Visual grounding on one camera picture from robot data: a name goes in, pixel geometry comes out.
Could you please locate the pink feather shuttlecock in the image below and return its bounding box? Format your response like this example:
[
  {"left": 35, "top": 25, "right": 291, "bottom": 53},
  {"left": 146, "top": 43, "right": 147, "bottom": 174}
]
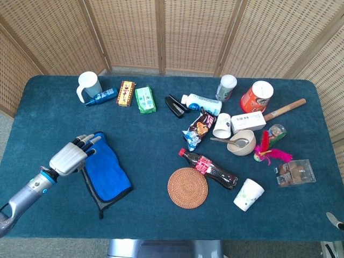
[{"left": 254, "top": 130, "right": 293, "bottom": 166}]

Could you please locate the blue carpet table cover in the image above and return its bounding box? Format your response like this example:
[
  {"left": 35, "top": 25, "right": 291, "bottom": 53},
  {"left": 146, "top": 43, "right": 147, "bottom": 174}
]
[{"left": 0, "top": 75, "right": 344, "bottom": 241}]

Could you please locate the small clear wrapped jar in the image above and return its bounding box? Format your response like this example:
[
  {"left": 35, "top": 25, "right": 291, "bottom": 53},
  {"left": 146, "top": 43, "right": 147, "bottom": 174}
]
[{"left": 268, "top": 124, "right": 287, "bottom": 147}]

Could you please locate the beige spoon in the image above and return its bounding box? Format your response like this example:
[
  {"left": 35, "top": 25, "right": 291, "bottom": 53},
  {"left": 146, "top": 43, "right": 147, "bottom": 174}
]
[{"left": 210, "top": 137, "right": 250, "bottom": 148}]

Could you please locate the white cardboard box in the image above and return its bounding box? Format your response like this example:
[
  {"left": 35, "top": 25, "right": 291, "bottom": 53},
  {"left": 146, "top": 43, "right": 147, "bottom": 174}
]
[{"left": 231, "top": 111, "right": 267, "bottom": 134}]

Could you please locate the white and green canister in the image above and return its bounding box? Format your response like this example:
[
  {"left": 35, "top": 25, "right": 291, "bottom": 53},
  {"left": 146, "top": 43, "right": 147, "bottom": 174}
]
[{"left": 216, "top": 74, "right": 238, "bottom": 102}]

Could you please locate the round woven rattan coaster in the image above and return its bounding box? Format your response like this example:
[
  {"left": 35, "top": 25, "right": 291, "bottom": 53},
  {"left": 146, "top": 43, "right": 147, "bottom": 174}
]
[{"left": 167, "top": 167, "right": 209, "bottom": 210}]

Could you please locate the beige bowl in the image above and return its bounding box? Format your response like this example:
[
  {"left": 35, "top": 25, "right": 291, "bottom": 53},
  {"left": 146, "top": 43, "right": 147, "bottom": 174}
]
[{"left": 227, "top": 130, "right": 257, "bottom": 156}]

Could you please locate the brown and blue snack bag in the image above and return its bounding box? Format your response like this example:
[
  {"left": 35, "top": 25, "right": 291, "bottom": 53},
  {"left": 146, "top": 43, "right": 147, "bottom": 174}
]
[{"left": 182, "top": 106, "right": 217, "bottom": 152}]

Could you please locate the green wet wipes pack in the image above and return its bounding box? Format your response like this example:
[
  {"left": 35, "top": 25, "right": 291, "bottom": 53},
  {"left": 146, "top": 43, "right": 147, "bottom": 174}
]
[{"left": 134, "top": 85, "right": 157, "bottom": 114}]

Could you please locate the grey and blue cloth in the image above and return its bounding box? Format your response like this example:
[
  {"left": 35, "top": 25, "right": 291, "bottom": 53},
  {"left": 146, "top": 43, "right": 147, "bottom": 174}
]
[{"left": 80, "top": 131, "right": 134, "bottom": 220}]

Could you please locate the wooden handled brush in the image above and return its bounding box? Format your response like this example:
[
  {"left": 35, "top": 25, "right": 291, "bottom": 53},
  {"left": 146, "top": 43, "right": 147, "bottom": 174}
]
[{"left": 263, "top": 98, "right": 307, "bottom": 122}]

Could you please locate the clear plastic snack box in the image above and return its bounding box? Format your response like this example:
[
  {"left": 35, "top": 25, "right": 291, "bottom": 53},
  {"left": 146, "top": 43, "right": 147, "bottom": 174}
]
[{"left": 274, "top": 159, "right": 317, "bottom": 188}]

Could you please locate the cola bottle with red label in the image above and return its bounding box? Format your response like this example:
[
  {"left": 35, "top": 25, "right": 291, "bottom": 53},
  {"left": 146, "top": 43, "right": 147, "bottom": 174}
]
[{"left": 178, "top": 148, "right": 239, "bottom": 190}]

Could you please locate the woven bamboo screen panel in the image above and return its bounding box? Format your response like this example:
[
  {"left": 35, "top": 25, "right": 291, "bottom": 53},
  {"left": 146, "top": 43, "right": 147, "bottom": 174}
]
[
  {"left": 0, "top": 29, "right": 44, "bottom": 119},
  {"left": 79, "top": 0, "right": 165, "bottom": 75},
  {"left": 294, "top": 24, "right": 344, "bottom": 173},
  {"left": 0, "top": 0, "right": 112, "bottom": 77},
  {"left": 214, "top": 0, "right": 344, "bottom": 80},
  {"left": 158, "top": 0, "right": 244, "bottom": 76}
]

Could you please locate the white bottle with blue label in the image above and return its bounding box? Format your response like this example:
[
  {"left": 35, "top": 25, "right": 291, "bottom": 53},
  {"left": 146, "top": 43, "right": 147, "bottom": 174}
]
[{"left": 181, "top": 93, "right": 223, "bottom": 117}]

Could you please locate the black stapler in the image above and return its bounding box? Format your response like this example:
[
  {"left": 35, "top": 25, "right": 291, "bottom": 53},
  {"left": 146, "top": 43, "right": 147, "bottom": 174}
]
[{"left": 164, "top": 94, "right": 191, "bottom": 119}]

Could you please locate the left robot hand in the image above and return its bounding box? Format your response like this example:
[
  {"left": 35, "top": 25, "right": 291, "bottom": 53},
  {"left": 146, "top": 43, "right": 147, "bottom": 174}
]
[{"left": 49, "top": 134, "right": 102, "bottom": 177}]

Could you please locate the orange instant noodle cup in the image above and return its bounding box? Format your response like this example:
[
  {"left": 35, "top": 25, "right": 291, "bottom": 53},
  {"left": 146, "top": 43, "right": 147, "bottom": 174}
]
[{"left": 240, "top": 80, "right": 274, "bottom": 113}]

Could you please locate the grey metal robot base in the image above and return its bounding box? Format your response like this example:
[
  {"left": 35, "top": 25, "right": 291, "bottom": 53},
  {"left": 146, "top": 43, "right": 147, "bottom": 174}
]
[{"left": 106, "top": 239, "right": 224, "bottom": 258}]

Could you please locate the white equipment with black cable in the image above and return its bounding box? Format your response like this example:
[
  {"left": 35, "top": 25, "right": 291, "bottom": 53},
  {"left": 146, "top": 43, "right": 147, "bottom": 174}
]
[{"left": 320, "top": 241, "right": 344, "bottom": 258}]

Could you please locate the red and yellow box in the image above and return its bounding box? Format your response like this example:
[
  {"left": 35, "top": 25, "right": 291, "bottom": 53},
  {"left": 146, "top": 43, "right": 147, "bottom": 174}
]
[{"left": 116, "top": 80, "right": 136, "bottom": 107}]

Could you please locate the white mug with handle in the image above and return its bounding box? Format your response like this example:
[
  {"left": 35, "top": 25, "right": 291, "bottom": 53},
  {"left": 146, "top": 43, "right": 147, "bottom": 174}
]
[{"left": 76, "top": 71, "right": 103, "bottom": 103}]

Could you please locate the paper cup with green print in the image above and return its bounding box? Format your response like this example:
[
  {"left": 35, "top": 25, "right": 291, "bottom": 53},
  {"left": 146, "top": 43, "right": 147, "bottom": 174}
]
[{"left": 233, "top": 178, "right": 265, "bottom": 212}]

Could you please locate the blue spray bottle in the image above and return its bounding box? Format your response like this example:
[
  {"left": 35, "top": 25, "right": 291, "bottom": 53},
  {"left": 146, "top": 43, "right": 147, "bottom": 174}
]
[{"left": 84, "top": 87, "right": 119, "bottom": 107}]

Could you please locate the small white paper cup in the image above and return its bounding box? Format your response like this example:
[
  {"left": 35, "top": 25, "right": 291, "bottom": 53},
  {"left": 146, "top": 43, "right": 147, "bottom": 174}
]
[{"left": 212, "top": 112, "right": 232, "bottom": 139}]

